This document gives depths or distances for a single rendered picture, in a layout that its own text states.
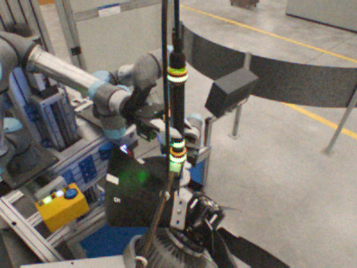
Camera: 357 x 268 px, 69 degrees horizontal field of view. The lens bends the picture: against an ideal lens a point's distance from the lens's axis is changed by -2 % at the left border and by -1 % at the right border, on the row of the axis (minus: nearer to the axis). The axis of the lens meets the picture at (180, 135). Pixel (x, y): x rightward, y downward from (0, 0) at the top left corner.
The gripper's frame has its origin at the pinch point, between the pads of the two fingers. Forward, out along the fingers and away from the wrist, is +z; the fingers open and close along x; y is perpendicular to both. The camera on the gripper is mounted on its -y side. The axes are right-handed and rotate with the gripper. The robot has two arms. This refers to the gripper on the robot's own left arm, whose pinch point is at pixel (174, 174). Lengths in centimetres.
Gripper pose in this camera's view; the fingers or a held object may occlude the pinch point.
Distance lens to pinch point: 98.0
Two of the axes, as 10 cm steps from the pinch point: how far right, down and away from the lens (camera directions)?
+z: -2.1, 6.4, -7.4
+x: -1.0, 7.4, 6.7
